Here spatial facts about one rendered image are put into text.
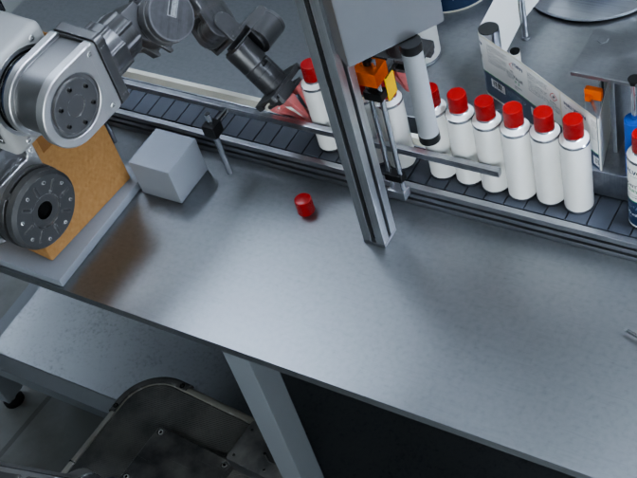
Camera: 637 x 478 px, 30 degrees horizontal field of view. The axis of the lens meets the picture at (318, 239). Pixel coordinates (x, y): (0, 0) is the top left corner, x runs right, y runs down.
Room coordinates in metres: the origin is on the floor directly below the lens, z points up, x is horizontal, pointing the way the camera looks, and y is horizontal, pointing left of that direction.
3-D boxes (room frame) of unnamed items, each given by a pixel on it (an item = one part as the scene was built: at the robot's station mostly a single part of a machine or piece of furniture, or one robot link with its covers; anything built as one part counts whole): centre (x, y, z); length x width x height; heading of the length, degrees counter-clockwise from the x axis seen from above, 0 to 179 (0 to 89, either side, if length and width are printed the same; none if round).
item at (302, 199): (1.59, 0.00, 0.85); 0.03 x 0.03 x 0.03
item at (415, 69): (1.41, -0.23, 1.18); 0.04 x 0.04 x 0.21
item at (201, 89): (1.82, 0.01, 0.91); 1.07 x 0.01 x 0.02; 47
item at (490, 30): (1.64, -0.41, 0.97); 0.05 x 0.05 x 0.19
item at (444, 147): (1.52, -0.26, 0.98); 0.05 x 0.05 x 0.20
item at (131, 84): (1.77, 0.06, 0.96); 1.07 x 0.01 x 0.01; 47
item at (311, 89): (1.69, -0.08, 0.98); 0.05 x 0.05 x 0.20
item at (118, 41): (1.41, 0.20, 1.45); 0.09 x 0.08 x 0.12; 42
